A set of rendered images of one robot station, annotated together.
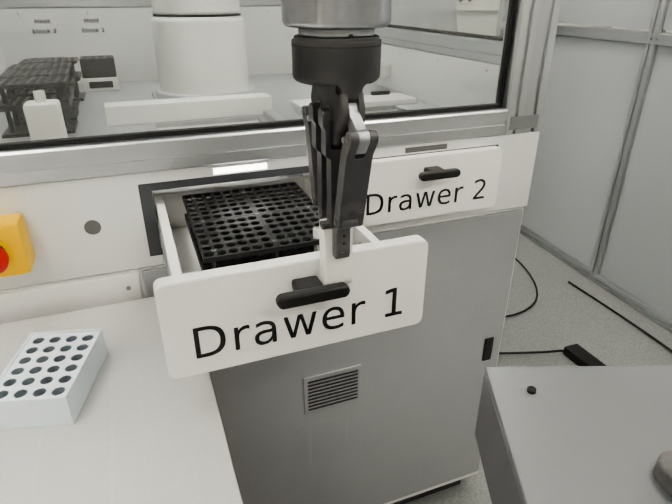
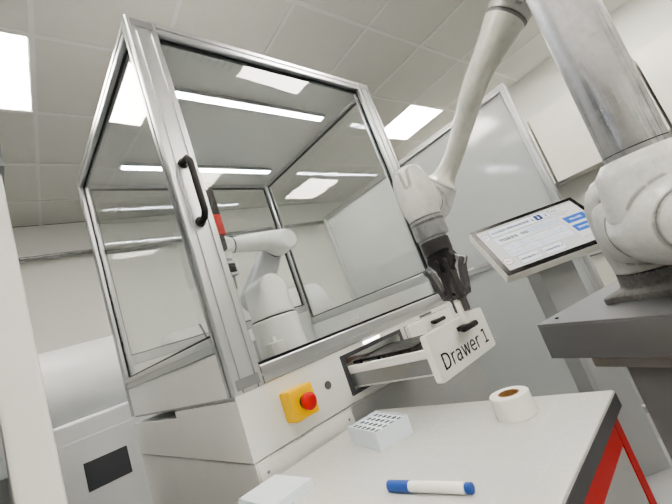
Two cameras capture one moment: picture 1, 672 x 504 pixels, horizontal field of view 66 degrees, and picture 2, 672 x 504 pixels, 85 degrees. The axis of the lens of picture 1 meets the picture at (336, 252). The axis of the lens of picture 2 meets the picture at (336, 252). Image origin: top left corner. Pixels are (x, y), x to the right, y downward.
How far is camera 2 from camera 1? 0.72 m
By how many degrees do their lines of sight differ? 43
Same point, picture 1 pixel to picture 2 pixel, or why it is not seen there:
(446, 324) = not seen: hidden behind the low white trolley
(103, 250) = (334, 398)
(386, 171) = (419, 326)
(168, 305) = (430, 344)
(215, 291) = (439, 335)
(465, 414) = not seen: hidden behind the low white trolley
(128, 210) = (338, 371)
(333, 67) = (444, 243)
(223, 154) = (364, 333)
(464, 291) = (472, 384)
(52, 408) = (403, 424)
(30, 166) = (299, 358)
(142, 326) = not seen: hidden behind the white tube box
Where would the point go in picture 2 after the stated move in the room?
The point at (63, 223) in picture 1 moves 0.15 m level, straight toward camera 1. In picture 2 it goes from (316, 385) to (360, 375)
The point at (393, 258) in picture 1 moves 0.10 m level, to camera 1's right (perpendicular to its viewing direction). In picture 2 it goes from (475, 315) to (501, 304)
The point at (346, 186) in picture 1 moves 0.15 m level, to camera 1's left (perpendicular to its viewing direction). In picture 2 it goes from (464, 275) to (417, 292)
